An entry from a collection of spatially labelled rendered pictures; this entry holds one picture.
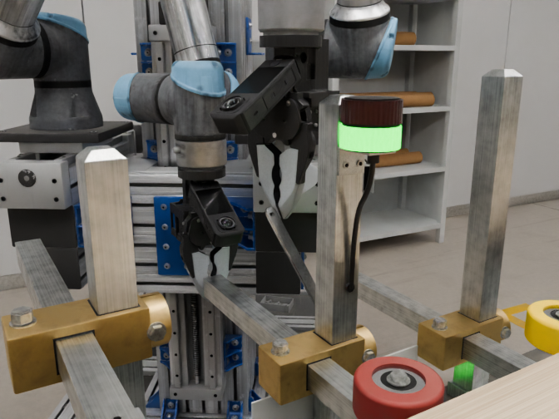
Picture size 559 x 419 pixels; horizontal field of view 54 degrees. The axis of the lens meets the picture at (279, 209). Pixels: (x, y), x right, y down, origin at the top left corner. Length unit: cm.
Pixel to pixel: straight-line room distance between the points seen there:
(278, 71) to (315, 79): 7
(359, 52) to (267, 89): 53
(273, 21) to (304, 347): 36
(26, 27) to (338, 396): 86
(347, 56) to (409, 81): 283
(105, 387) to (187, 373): 108
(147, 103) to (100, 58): 226
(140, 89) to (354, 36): 43
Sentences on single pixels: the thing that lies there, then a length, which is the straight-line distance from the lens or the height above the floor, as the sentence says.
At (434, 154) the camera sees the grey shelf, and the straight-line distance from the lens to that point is 379.
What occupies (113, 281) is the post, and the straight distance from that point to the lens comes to 50.
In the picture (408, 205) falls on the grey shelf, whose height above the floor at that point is 17.
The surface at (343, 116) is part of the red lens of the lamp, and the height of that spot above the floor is 113.
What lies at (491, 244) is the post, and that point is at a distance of 78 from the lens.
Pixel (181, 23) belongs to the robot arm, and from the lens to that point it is 97.
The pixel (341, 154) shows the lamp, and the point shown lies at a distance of 57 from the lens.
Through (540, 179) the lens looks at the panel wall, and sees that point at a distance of 513.
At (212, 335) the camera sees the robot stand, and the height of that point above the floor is 52.
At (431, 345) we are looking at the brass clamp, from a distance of 79.
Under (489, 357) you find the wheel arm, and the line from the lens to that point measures 77.
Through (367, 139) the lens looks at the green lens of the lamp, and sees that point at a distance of 53.
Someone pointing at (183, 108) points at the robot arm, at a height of 112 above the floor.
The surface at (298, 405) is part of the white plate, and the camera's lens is 71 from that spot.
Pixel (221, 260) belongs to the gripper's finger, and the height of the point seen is 88.
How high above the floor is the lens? 118
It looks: 15 degrees down
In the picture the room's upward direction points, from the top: straight up
